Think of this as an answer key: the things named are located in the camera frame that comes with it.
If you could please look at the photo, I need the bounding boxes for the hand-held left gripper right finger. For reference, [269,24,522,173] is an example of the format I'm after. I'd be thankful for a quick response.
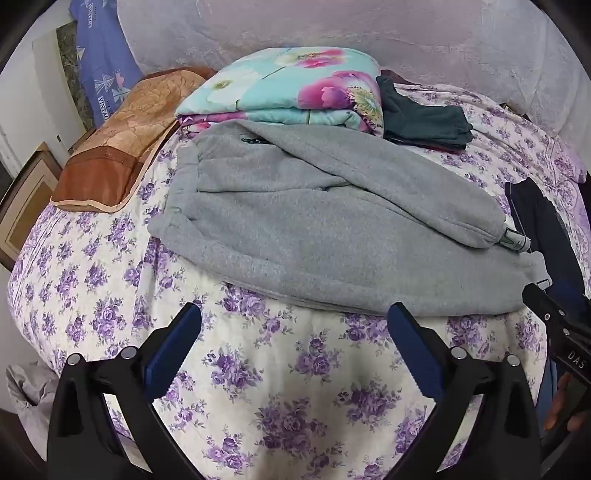
[387,302,542,480]

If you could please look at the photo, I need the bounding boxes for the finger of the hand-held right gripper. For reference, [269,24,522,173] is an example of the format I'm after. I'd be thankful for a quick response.
[522,282,578,335]

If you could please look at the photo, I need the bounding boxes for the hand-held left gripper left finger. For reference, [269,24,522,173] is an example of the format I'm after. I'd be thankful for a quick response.
[46,302,204,480]

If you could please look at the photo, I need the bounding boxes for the grey sweatpants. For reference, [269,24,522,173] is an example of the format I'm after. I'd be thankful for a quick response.
[148,119,552,318]

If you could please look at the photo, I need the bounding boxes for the person's right hand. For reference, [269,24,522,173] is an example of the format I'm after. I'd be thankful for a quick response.
[544,373,591,433]

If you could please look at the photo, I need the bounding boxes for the dark navy garment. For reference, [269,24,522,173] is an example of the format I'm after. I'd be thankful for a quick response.
[505,176,591,301]

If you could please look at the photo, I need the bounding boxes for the purple floral bedsheet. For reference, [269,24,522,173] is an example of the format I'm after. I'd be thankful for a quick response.
[9,83,589,480]

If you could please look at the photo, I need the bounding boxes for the crumpled light grey cloth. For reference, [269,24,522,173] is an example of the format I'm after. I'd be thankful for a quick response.
[6,362,61,457]

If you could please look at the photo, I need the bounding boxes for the wooden bedside cabinet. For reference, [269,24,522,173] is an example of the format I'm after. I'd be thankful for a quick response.
[0,141,63,271]

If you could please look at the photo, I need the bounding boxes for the orange-brown patterned pillow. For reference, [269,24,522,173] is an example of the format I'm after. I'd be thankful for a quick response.
[51,67,218,214]

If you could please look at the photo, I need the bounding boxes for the dark green garment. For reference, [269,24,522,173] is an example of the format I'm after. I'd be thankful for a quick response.
[376,75,474,151]

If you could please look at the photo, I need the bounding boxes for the marble patterned panel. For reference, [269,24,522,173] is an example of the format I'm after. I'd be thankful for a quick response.
[55,25,96,132]

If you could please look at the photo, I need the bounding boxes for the folded turquoise floral quilt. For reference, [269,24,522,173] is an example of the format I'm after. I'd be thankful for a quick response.
[175,46,386,138]

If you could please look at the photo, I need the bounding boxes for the blue printed cloth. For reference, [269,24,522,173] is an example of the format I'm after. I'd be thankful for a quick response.
[68,0,144,127]

